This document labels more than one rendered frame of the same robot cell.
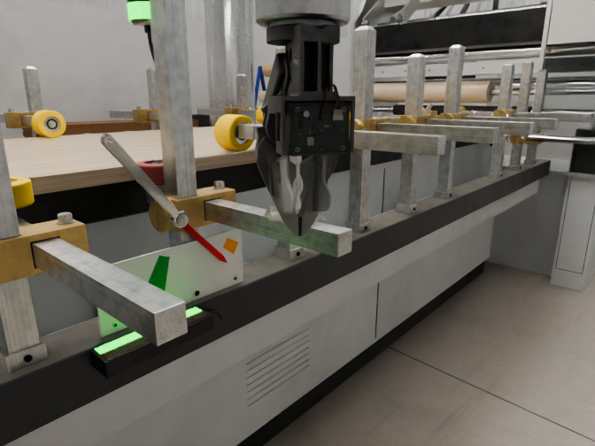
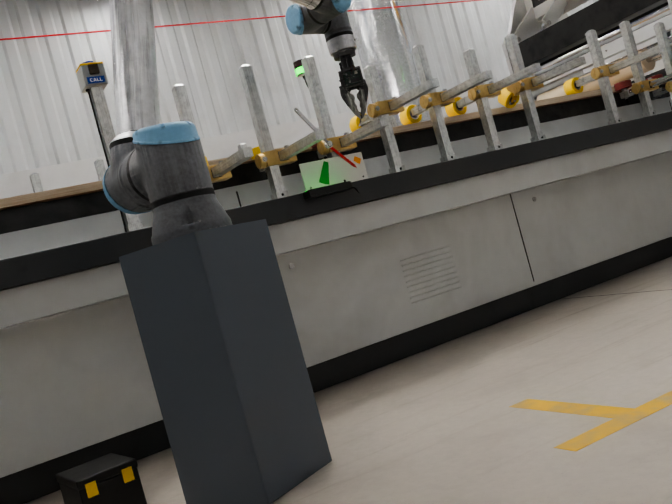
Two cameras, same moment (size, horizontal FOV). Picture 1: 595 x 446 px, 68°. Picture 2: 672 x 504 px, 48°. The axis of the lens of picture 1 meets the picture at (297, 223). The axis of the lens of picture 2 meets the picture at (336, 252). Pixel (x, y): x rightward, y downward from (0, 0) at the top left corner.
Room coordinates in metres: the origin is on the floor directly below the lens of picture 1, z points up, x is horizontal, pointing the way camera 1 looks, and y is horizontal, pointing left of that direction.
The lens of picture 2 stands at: (-1.87, -0.58, 0.48)
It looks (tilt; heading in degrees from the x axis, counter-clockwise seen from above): 0 degrees down; 18
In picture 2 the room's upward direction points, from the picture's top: 15 degrees counter-clockwise
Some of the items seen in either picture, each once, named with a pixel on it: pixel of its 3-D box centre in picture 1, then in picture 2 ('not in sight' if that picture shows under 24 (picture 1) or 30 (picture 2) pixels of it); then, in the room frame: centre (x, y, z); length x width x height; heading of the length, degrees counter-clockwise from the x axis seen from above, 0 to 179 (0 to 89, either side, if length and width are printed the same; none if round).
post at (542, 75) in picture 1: (536, 122); (670, 70); (2.18, -1.14, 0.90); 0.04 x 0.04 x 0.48; 48
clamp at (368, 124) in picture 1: (367, 129); (436, 99); (1.07, -0.16, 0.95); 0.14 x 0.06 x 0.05; 138
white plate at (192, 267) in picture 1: (179, 276); (334, 171); (0.64, 0.18, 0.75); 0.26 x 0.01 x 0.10; 138
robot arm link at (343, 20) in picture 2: not in sight; (334, 20); (0.46, 0.00, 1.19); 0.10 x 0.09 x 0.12; 148
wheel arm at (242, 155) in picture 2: not in sight; (221, 169); (0.29, 0.43, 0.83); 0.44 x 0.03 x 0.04; 48
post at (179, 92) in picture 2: not in sight; (197, 156); (0.30, 0.51, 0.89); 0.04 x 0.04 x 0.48; 48
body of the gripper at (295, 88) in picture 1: (305, 94); (349, 71); (0.45, -0.01, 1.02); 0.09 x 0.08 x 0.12; 16
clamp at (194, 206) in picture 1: (193, 208); (336, 145); (0.70, 0.17, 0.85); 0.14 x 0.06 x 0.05; 138
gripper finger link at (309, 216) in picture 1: (317, 197); (362, 102); (0.46, -0.02, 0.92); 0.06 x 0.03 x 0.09; 16
